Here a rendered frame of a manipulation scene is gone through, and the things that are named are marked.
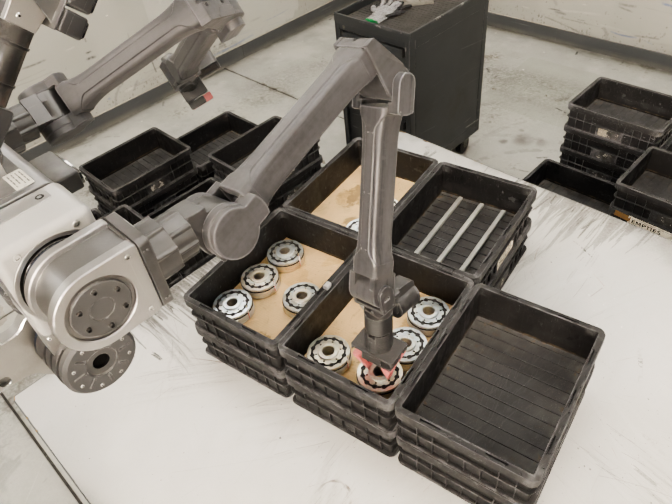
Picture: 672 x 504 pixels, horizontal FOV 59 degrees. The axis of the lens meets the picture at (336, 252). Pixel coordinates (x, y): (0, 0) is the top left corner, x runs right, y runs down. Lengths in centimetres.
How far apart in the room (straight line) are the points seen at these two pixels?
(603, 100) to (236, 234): 244
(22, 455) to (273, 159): 197
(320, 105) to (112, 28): 337
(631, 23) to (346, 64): 367
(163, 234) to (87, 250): 9
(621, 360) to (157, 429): 116
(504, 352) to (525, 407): 15
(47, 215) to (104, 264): 12
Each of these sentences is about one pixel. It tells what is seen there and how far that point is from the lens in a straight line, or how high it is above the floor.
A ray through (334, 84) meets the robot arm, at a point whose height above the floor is 154.
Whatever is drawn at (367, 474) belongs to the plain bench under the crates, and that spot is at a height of 70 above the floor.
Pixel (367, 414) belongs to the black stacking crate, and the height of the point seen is 83.
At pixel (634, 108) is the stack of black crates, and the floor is 50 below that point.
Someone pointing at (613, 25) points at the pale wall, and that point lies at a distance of 457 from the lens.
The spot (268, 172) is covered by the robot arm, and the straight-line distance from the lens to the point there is 87.
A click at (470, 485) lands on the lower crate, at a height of 77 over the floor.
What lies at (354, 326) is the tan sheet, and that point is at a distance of 148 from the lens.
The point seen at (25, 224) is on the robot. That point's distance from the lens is 83.
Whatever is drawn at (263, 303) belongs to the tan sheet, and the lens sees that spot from 157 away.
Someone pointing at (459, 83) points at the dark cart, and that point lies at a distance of 312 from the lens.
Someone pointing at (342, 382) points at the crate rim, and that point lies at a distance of 126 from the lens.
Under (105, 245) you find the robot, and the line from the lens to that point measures 79.
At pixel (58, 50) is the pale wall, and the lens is 410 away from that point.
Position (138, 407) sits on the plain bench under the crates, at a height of 70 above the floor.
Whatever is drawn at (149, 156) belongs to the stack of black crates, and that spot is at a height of 49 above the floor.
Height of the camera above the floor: 197
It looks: 43 degrees down
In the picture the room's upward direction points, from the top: 7 degrees counter-clockwise
